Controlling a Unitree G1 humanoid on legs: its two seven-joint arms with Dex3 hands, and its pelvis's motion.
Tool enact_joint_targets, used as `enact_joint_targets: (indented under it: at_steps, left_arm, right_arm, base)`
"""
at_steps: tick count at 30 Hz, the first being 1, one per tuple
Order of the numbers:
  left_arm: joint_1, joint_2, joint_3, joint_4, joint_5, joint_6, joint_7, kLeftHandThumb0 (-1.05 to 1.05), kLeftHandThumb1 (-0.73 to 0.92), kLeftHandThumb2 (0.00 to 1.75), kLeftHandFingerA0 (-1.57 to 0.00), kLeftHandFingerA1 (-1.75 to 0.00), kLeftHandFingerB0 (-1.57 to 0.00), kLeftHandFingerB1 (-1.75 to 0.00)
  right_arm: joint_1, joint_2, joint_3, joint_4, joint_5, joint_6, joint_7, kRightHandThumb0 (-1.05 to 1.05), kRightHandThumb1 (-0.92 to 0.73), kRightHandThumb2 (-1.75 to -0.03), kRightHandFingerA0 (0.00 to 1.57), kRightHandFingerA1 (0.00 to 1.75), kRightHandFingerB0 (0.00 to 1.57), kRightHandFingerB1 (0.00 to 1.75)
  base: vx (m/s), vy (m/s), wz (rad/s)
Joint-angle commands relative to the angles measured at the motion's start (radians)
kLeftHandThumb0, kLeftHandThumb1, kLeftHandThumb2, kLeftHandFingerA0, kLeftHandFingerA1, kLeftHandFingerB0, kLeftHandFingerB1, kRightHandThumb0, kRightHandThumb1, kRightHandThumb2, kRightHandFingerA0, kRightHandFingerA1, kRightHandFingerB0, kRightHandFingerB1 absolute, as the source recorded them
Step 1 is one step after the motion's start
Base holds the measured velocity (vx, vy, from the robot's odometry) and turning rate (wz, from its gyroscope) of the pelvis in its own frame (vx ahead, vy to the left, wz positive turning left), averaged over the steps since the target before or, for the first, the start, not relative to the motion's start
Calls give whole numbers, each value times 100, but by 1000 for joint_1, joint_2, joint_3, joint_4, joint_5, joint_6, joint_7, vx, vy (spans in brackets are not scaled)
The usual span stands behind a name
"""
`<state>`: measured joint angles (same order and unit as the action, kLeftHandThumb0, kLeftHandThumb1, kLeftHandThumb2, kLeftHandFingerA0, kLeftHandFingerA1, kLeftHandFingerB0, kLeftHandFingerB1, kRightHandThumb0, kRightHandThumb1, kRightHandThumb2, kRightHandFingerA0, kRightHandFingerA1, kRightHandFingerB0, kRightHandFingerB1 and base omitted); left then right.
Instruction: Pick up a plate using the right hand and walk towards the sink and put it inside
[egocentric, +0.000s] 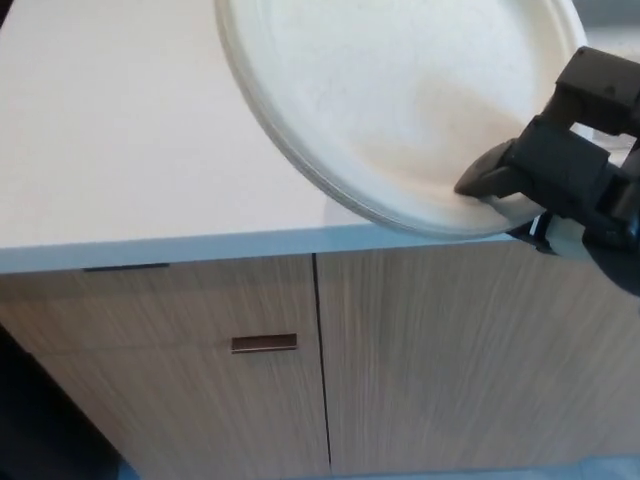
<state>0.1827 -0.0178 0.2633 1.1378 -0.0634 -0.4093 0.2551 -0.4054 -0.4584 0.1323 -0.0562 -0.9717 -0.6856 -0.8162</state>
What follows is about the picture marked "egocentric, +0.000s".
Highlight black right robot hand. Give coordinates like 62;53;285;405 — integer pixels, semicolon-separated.
453;45;640;301

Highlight white paper plate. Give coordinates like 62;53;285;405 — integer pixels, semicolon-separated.
214;0;589;240

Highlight plain wood cabinet door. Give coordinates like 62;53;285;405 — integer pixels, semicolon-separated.
313;234;640;480

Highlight recessed metal door handle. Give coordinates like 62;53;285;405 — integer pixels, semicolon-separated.
230;333;298;355

